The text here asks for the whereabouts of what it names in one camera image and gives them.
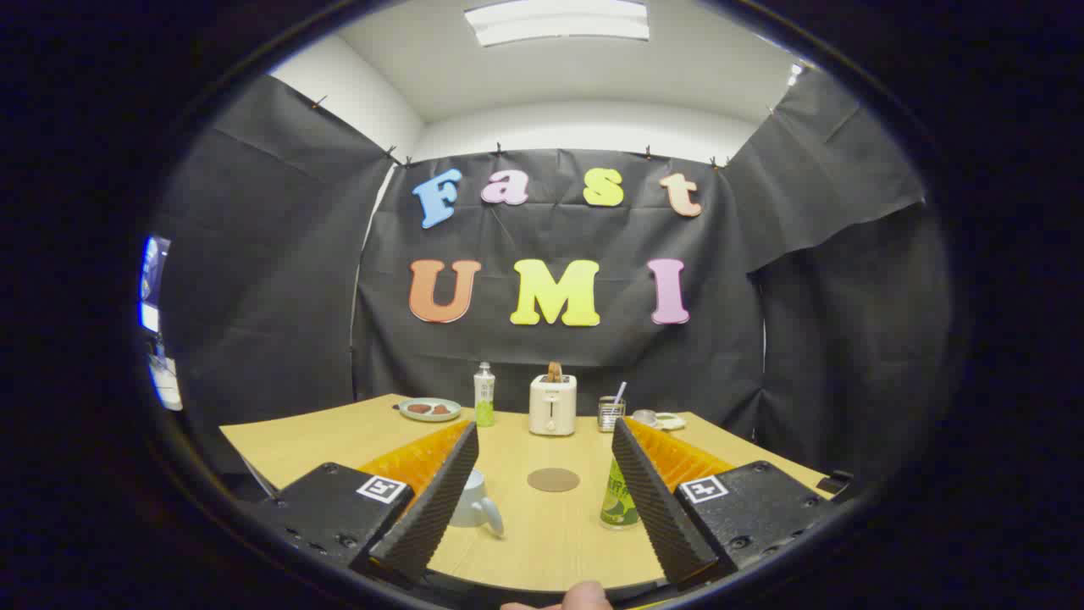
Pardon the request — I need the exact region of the white cup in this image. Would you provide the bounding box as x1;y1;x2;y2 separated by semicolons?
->
447;469;506;538

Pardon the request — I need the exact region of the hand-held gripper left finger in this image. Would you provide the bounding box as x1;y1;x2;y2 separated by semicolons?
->
240;421;480;587

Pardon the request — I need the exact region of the white toaster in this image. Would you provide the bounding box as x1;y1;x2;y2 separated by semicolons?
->
528;374;578;437

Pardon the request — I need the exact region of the monitor screen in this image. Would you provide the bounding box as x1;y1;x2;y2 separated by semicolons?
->
138;236;172;333

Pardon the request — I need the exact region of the wooden table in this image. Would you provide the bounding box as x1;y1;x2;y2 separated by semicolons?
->
219;393;835;592

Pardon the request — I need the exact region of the green label juice bottle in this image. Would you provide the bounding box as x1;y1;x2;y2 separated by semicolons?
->
600;457;640;530

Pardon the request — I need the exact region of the round brown coaster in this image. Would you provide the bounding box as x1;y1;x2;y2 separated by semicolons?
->
527;468;581;493

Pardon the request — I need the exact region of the ceiling light panel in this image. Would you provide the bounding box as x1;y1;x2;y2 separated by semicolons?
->
464;0;650;47

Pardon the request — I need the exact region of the pale green plate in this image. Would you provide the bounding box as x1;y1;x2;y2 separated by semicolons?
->
398;397;462;423

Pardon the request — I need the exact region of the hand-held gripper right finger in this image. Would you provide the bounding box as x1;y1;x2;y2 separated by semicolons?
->
611;417;835;587

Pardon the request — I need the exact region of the small clear green drink bottle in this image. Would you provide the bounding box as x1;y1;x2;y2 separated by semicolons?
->
473;362;496;428

